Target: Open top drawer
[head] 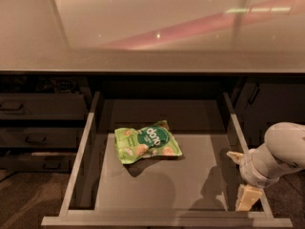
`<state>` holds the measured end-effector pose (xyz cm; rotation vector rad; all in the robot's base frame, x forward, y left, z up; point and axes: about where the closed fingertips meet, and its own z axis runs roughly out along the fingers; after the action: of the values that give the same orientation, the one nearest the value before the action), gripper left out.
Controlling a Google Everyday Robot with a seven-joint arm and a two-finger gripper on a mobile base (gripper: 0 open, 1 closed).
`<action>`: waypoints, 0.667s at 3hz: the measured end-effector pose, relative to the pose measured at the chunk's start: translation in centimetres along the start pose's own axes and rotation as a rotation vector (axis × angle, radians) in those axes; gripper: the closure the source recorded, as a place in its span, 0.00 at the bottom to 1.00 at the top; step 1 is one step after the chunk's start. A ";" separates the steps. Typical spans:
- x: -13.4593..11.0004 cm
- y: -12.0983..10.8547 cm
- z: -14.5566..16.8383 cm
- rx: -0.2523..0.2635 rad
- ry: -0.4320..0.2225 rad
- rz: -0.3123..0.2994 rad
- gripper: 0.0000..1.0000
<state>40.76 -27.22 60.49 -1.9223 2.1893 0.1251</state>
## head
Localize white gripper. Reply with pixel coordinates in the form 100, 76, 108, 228
227, 151, 279, 212

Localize grey drawer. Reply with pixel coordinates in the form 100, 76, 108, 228
0, 94, 88, 120
0, 154, 76, 173
42, 93, 293, 229
0, 128, 83, 149

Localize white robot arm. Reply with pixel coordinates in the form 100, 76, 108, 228
227, 122, 305, 211

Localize green packet in drawer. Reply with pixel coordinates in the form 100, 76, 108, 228
114, 120, 182, 165

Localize white item in bottom drawer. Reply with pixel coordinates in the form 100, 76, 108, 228
31, 152, 76, 156

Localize dark items in left drawer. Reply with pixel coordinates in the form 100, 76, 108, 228
35, 77, 77, 94

